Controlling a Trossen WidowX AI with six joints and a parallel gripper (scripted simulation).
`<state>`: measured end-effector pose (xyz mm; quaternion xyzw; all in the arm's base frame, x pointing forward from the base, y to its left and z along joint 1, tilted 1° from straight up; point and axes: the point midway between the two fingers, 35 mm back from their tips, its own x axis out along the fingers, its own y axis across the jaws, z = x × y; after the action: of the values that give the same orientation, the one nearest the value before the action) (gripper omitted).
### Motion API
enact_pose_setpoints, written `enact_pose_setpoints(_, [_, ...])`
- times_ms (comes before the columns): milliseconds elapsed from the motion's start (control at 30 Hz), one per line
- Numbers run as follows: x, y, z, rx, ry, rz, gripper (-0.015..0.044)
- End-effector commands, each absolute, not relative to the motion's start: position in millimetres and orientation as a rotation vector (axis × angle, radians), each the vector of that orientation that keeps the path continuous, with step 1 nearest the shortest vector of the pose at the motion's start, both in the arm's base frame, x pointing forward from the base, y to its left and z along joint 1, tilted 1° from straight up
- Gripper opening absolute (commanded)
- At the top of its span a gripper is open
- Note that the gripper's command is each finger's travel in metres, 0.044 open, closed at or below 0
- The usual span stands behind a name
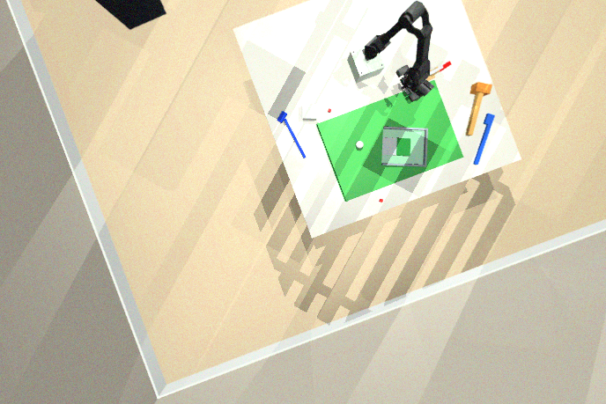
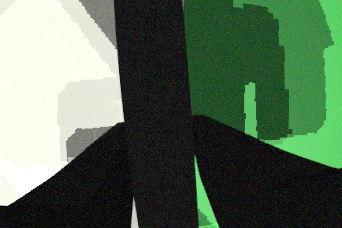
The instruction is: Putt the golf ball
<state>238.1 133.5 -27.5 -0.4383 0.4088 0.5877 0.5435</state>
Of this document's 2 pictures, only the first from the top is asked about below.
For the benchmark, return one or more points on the orange mallet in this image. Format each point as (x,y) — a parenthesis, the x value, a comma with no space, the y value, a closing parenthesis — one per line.
(479,90)

